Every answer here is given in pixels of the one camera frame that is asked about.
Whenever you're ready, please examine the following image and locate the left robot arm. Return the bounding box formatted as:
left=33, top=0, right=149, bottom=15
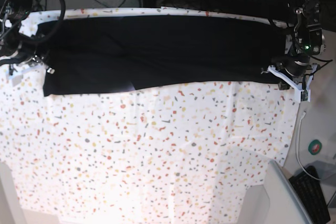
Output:
left=267, top=0, right=331, bottom=103

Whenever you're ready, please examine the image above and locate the green tape roll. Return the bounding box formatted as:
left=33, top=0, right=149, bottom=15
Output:
left=308, top=140, right=322, bottom=155

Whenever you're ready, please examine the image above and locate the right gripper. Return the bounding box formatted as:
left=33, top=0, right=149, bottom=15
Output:
left=6, top=55, right=55, bottom=87

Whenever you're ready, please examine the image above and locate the black t-shirt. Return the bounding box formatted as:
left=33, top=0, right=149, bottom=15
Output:
left=43, top=16, right=286, bottom=96

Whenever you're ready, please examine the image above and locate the terrazzo pattern table cloth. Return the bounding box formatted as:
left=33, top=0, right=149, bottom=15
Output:
left=1, top=7, right=299, bottom=223

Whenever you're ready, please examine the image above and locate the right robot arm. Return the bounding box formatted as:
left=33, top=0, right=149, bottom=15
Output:
left=1, top=0, right=66, bottom=77

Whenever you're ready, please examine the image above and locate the black keyboard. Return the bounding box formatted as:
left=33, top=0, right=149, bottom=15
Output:
left=289, top=172, right=331, bottom=224

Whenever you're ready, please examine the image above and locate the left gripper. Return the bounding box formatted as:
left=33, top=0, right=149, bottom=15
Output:
left=261, top=63, right=319, bottom=103

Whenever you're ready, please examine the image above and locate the white cable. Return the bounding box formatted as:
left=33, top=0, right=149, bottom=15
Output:
left=295, top=110, right=322, bottom=182

